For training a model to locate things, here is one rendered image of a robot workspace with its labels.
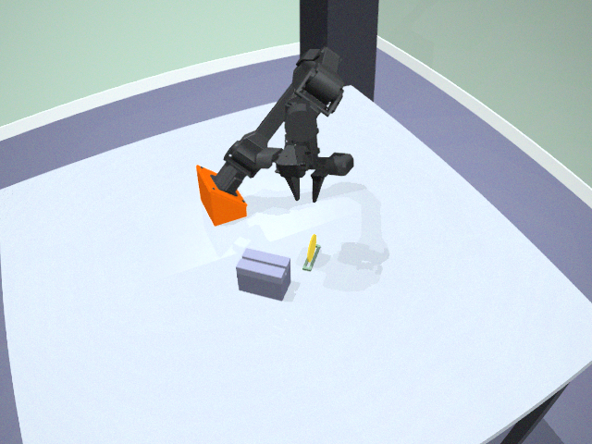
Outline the gold coin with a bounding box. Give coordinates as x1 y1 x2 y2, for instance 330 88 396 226
307 234 316 263

